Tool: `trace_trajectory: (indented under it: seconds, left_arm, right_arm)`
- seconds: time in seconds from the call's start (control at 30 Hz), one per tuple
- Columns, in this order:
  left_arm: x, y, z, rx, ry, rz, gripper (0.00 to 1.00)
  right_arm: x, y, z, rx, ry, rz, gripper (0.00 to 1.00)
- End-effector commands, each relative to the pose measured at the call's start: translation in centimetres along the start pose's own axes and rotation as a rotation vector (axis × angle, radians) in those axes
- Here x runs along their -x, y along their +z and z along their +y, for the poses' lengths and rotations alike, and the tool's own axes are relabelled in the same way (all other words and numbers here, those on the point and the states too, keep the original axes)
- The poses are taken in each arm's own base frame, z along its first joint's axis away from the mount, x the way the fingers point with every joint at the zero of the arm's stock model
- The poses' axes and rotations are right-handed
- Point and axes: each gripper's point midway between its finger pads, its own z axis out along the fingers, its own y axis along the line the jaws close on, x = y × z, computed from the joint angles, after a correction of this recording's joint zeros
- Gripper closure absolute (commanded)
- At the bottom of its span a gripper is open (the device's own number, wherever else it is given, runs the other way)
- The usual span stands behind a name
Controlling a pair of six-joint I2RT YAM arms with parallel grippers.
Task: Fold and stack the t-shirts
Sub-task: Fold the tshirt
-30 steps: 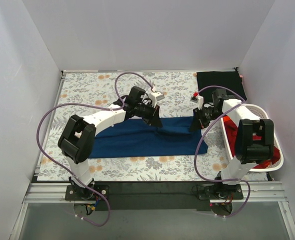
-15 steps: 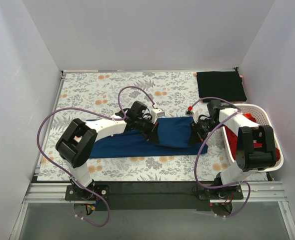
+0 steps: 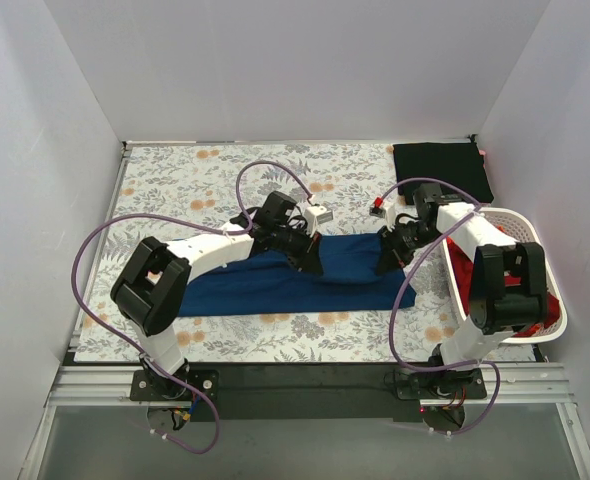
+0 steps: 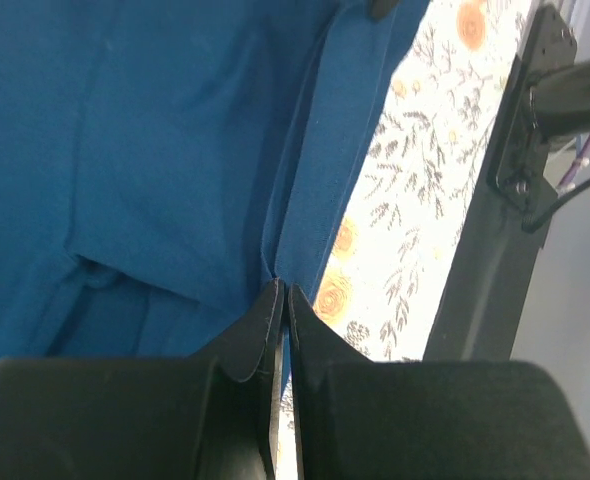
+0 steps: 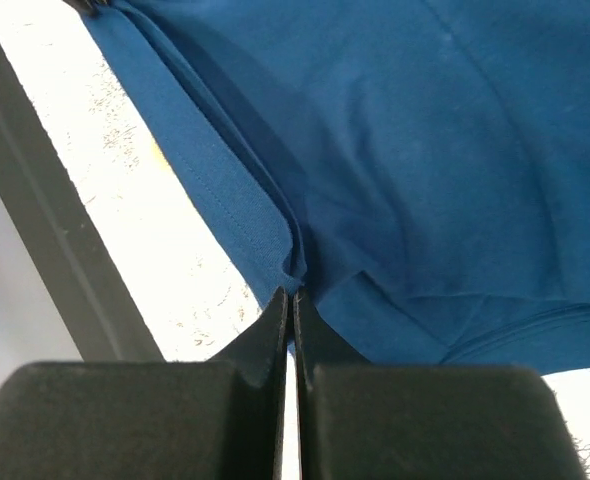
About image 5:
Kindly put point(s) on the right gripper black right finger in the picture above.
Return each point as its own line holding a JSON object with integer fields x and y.
{"x": 358, "y": 420}

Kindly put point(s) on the blue t shirt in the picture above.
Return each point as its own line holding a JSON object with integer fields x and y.
{"x": 421, "y": 168}

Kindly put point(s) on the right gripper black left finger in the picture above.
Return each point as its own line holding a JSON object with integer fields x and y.
{"x": 217, "y": 419}

